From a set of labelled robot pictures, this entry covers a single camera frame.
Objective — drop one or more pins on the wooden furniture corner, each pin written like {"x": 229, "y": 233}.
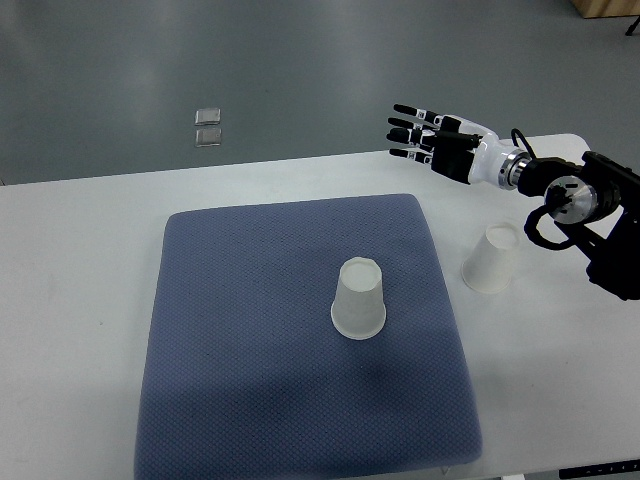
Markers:
{"x": 593, "y": 9}

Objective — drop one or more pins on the blue grey cushion mat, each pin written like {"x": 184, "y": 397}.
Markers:
{"x": 246, "y": 376}

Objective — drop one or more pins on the white paper cup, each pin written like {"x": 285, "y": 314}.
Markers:
{"x": 489, "y": 267}
{"x": 358, "y": 311}

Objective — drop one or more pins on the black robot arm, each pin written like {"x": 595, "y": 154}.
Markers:
{"x": 593, "y": 207}

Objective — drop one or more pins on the upper silver floor plate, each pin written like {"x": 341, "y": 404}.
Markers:
{"x": 207, "y": 116}

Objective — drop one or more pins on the white paper cup on mat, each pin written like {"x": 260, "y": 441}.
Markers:
{"x": 358, "y": 311}

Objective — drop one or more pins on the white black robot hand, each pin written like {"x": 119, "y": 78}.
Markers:
{"x": 451, "y": 146}

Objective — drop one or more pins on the black table control panel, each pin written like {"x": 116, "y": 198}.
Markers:
{"x": 613, "y": 468}

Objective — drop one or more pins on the black stand leg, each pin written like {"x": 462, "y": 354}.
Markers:
{"x": 631, "y": 29}

